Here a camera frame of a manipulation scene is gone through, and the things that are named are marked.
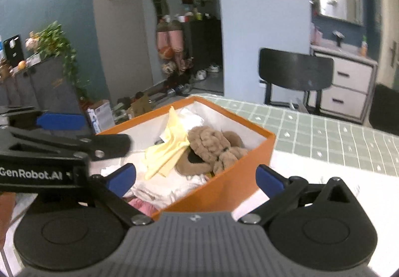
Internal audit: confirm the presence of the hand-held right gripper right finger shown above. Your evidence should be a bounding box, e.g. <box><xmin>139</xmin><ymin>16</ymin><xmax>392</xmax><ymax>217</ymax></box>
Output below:
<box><xmin>237</xmin><ymin>164</ymin><xmax>359</xmax><ymax>225</ymax></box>

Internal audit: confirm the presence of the black chair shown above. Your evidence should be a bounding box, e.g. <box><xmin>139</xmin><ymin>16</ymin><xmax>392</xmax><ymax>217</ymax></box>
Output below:
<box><xmin>259</xmin><ymin>48</ymin><xmax>335</xmax><ymax>106</ymax></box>

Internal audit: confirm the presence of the white carton box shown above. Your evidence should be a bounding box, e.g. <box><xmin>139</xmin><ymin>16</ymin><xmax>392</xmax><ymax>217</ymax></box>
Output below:
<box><xmin>87</xmin><ymin>99</ymin><xmax>116</xmax><ymax>135</ymax></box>

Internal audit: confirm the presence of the green checked tablecloth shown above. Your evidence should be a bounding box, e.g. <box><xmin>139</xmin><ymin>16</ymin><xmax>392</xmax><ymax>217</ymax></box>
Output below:
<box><xmin>190</xmin><ymin>94</ymin><xmax>399</xmax><ymax>178</ymax></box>

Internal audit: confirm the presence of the rust brown cloth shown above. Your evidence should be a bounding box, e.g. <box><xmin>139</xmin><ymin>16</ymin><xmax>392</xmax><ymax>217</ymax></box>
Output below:
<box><xmin>0</xmin><ymin>191</ymin><xmax>17</xmax><ymax>253</ymax></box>

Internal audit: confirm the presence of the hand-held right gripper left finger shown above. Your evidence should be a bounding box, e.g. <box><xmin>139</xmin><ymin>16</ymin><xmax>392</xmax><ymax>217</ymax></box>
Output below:
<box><xmin>36</xmin><ymin>163</ymin><xmax>155</xmax><ymax>226</ymax></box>

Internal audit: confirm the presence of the yellow cloth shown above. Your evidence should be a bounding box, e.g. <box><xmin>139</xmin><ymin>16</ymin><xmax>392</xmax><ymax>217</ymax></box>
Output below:
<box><xmin>144</xmin><ymin>105</ymin><xmax>191</xmax><ymax>180</ymax></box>

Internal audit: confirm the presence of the knotted clear plastic bag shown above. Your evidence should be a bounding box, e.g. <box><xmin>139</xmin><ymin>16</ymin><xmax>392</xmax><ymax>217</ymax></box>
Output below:
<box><xmin>176</xmin><ymin>107</ymin><xmax>206</xmax><ymax>134</ymax></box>

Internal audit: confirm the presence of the white drawer cabinet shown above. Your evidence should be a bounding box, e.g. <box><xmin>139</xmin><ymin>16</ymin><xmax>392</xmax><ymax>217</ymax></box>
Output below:
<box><xmin>310</xmin><ymin>45</ymin><xmax>378</xmax><ymax>125</ymax></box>

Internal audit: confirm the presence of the pink bottle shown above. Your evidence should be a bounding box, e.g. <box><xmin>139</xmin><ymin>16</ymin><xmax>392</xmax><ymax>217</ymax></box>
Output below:
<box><xmin>311</xmin><ymin>23</ymin><xmax>323</xmax><ymax>45</ymax></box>

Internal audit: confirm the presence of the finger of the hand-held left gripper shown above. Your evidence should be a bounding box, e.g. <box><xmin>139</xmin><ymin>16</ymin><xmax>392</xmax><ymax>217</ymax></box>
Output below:
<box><xmin>0</xmin><ymin>126</ymin><xmax>131</xmax><ymax>162</ymax></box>
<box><xmin>0</xmin><ymin>105</ymin><xmax>88</xmax><ymax>132</ymax></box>

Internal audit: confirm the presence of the row of shoes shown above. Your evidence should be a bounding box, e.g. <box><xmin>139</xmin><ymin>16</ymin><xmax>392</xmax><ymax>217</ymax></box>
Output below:
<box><xmin>115</xmin><ymin>63</ymin><xmax>222</xmax><ymax>117</ymax></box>

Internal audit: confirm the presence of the black shoe cabinet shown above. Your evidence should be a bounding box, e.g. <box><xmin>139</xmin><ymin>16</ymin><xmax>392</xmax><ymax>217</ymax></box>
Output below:
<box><xmin>184</xmin><ymin>18</ymin><xmax>223</xmax><ymax>78</ymax></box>

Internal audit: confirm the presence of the white plastic bag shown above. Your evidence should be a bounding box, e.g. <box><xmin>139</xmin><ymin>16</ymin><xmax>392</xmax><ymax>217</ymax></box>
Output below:
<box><xmin>129</xmin><ymin>171</ymin><xmax>208</xmax><ymax>207</ymax></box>

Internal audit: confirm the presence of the trailing potted plant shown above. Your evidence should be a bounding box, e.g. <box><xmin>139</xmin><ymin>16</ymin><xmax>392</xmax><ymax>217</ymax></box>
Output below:
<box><xmin>25</xmin><ymin>21</ymin><xmax>91</xmax><ymax>100</ymax></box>

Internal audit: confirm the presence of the brown cardboard box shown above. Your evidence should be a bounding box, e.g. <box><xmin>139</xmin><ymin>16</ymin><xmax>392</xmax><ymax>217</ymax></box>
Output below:
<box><xmin>131</xmin><ymin>93</ymin><xmax>157</xmax><ymax>117</ymax></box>

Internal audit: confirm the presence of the orange cardboard box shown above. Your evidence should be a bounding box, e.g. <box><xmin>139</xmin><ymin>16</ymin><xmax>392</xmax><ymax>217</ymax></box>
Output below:
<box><xmin>94</xmin><ymin>96</ymin><xmax>276</xmax><ymax>218</ymax></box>

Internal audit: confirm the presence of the pink and white crochet piece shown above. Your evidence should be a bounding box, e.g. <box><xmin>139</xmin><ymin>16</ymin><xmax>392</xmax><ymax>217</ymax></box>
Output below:
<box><xmin>126</xmin><ymin>197</ymin><xmax>159</xmax><ymax>217</ymax></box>

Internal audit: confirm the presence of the grey sideboard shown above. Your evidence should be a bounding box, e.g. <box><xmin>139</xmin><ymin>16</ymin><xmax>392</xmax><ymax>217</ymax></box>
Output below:
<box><xmin>0</xmin><ymin>56</ymin><xmax>83</xmax><ymax>115</ymax></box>

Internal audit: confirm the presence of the pink hanging storage bag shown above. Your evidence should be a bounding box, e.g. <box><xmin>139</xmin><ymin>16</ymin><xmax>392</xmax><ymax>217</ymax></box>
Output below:
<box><xmin>156</xmin><ymin>17</ymin><xmax>188</xmax><ymax>78</ymax></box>

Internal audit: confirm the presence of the black standing frame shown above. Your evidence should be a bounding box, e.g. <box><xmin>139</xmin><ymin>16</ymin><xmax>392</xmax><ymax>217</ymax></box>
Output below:
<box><xmin>2</xmin><ymin>34</ymin><xmax>25</xmax><ymax>67</ymax></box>

